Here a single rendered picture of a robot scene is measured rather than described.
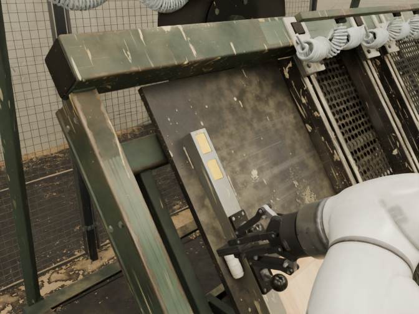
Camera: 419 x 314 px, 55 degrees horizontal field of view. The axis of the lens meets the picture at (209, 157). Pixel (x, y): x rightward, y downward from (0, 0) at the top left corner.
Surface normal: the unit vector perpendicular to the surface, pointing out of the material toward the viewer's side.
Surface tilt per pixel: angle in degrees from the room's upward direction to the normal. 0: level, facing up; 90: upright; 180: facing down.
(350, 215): 45
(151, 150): 56
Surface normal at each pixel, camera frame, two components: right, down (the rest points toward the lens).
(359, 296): -0.17, -0.71
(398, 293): 0.19, -0.65
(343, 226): -0.74, -0.62
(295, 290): 0.58, -0.30
